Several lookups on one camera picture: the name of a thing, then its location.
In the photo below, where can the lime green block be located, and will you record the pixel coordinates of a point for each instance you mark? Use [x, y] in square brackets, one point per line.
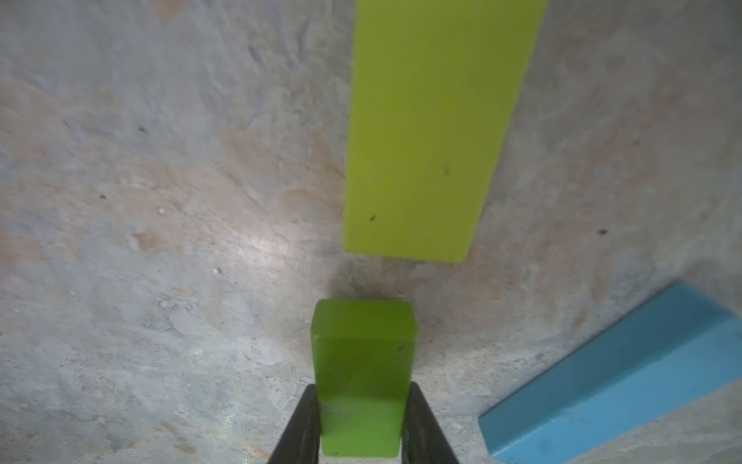
[434, 87]

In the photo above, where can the light blue block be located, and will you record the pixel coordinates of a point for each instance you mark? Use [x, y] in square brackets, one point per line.
[675, 348]

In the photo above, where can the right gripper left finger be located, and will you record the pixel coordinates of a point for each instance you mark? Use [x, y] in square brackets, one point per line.
[300, 440]

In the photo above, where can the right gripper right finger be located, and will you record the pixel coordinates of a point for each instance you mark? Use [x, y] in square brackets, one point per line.
[423, 441]

